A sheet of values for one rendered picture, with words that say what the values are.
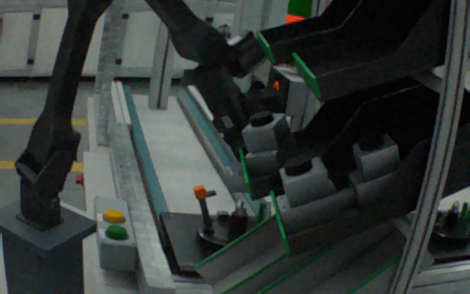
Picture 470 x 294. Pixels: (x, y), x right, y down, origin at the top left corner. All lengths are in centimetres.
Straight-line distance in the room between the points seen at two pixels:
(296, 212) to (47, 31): 572
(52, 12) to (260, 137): 554
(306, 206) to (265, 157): 15
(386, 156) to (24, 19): 574
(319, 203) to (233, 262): 30
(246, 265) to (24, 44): 549
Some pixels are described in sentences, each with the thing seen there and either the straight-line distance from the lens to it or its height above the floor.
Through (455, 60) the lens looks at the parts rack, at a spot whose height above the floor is 142.
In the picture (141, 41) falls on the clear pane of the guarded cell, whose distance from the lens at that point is 240.
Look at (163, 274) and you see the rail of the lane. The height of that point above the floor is 96.
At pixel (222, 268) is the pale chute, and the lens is 97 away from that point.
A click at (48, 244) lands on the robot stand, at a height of 106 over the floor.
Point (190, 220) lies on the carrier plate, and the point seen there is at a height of 97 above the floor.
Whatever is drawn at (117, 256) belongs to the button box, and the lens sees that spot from 115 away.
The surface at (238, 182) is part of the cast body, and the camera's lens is 112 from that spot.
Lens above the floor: 148
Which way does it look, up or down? 16 degrees down
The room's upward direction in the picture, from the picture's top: 8 degrees clockwise
